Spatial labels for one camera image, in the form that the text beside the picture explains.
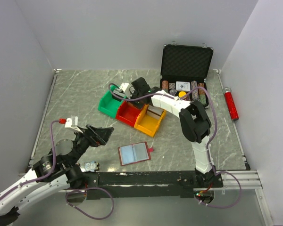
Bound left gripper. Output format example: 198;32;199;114
68;124;114;167

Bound red leather card holder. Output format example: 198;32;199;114
117;142;153;166

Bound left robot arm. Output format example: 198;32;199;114
0;125;114;217

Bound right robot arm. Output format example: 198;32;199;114
120;77;215;187

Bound cards in green bin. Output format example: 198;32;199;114
112;89;126;101

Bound cards in yellow bin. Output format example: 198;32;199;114
146;105;164;120

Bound white playing card deck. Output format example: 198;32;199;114
175;81;191;91

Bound red plastic bin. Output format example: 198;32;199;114
116;101;144;127

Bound green plastic bin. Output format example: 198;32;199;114
98;84;123;118

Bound cartoon sticker tag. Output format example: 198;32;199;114
84;161;99;172

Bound yellow plastic bin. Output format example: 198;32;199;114
134;105;166;137

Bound yellow dealer chip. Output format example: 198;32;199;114
178;91;186;97

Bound black poker chip case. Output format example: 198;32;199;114
160;44;214;96

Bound red glitter tube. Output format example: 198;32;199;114
223;87;239;121

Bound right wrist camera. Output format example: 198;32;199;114
119;82;132;98

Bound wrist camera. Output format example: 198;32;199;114
58;116;82;133
119;82;132;98

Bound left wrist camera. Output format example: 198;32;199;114
58;116;82;133

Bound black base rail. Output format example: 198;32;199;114
85;170;224;198

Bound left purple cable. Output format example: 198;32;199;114
0;119;115;220

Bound purple cable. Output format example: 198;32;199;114
0;119;115;220
108;82;242;209

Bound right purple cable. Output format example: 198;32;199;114
108;82;242;209

